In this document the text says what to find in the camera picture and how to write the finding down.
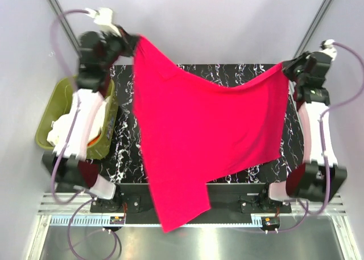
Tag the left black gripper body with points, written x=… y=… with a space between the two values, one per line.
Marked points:
x=116 y=46

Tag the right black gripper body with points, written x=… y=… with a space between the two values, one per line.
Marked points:
x=300 y=64

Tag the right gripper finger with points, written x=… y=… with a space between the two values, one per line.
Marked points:
x=291 y=75
x=288 y=66

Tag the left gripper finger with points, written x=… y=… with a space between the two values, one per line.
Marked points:
x=132 y=38
x=131 y=49

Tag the pink t shirt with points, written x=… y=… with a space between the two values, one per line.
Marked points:
x=193 y=131

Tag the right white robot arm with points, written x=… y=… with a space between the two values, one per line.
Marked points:
x=319 y=177

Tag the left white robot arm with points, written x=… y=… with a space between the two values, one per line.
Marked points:
x=97 y=53

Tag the blue tub label sticker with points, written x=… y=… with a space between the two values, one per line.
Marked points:
x=109 y=129

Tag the olive green plastic tub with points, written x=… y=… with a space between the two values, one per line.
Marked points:
x=60 y=103

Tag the white t shirt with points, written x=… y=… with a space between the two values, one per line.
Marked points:
x=59 y=131

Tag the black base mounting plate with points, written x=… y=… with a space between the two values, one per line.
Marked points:
x=172 y=206

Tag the right orange connector box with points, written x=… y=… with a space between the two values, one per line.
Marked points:
x=270 y=223

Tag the orange connector box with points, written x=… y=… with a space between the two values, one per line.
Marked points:
x=117 y=220
x=270 y=223

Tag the left orange connector box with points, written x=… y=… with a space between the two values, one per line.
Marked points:
x=117 y=220

